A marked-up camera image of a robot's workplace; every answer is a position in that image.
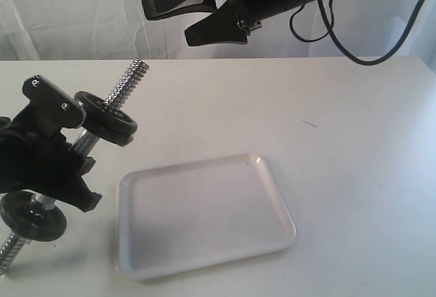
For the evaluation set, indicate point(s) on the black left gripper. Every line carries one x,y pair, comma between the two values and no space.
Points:
36,156

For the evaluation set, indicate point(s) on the chrome threaded dumbbell bar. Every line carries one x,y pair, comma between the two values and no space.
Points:
83,142

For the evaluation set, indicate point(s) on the black weight plate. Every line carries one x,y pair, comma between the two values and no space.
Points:
101,116

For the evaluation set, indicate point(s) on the white rectangular tray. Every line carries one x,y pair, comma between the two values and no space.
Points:
190,216

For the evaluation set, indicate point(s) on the white backdrop curtain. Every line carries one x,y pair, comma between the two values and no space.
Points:
36,30

